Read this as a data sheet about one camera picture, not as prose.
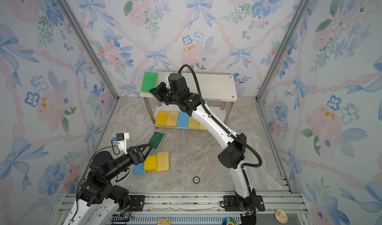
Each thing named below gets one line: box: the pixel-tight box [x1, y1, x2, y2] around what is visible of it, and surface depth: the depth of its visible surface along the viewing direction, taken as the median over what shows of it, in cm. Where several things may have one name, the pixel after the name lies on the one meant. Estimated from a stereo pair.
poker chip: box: [192, 176, 200, 185], surface depth 83 cm
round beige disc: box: [274, 209, 289, 225], surface depth 72 cm
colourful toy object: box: [222, 217, 239, 225], surface depth 70 cm
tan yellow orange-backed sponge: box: [166, 111, 179, 128], surface depth 99 cm
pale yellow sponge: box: [156, 151, 170, 173], surface depth 88 cm
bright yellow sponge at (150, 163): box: [143, 154, 158, 172], surface depth 85 cm
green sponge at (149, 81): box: [140, 71, 159, 93], surface depth 74 cm
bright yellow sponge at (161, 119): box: [156, 111, 169, 127], surface depth 99 cm
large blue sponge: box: [176, 111, 191, 128], surface depth 99 cm
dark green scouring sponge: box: [148, 131, 165, 150], surface depth 98 cm
